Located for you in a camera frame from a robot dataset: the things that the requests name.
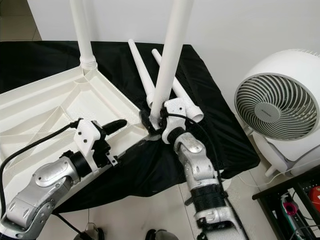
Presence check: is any white round fan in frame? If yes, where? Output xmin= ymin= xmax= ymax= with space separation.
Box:
xmin=234 ymin=48 xmax=320 ymax=178

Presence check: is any grey robot foot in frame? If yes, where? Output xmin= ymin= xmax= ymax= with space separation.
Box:
xmin=145 ymin=229 xmax=181 ymax=240
xmin=82 ymin=223 xmax=106 ymax=240

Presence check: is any white plastic table top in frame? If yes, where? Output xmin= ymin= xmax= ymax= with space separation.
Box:
xmin=0 ymin=65 xmax=158 ymax=233

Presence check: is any black shelf rack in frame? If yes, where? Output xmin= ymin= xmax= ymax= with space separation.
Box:
xmin=252 ymin=175 xmax=320 ymax=240

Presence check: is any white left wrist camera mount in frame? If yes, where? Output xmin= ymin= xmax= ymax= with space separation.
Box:
xmin=77 ymin=120 xmax=106 ymax=176

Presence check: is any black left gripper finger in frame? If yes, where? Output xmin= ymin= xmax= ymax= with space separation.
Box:
xmin=102 ymin=119 xmax=128 ymax=135

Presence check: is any pink hair dryer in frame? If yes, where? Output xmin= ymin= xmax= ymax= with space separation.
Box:
xmin=280 ymin=200 xmax=298 ymax=216

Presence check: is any black tablecloth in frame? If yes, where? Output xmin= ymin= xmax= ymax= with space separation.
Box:
xmin=0 ymin=41 xmax=261 ymax=213

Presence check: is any grey right robot foot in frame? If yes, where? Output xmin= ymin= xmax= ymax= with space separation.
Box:
xmin=145 ymin=229 xmax=181 ymax=240

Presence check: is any grey left robot foot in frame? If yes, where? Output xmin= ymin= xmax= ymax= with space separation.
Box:
xmin=82 ymin=223 xmax=106 ymax=240

